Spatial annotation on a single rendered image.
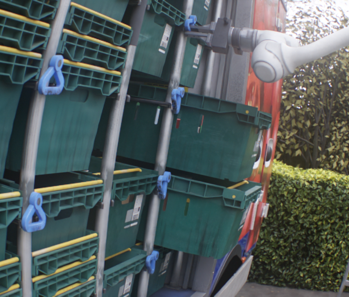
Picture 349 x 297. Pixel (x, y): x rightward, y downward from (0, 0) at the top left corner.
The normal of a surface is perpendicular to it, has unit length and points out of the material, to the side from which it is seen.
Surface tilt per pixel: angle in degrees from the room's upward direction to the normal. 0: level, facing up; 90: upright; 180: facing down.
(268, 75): 125
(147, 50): 92
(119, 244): 92
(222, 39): 68
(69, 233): 95
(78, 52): 90
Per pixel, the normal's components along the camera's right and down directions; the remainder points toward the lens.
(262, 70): -0.44, 0.57
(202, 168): -0.27, 0.04
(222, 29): -0.19, -0.34
